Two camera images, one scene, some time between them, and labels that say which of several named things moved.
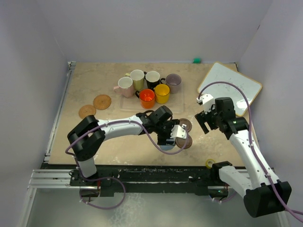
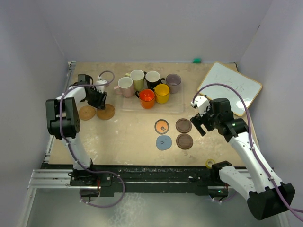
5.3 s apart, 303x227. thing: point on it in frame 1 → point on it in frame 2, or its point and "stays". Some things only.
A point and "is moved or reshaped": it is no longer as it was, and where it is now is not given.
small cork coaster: (86, 110) stays
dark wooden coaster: (187, 122) stays
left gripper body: (164, 131) → (96, 98)
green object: (197, 60) stays
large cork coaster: (102, 102) is moved or reshaped
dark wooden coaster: (181, 142) stays
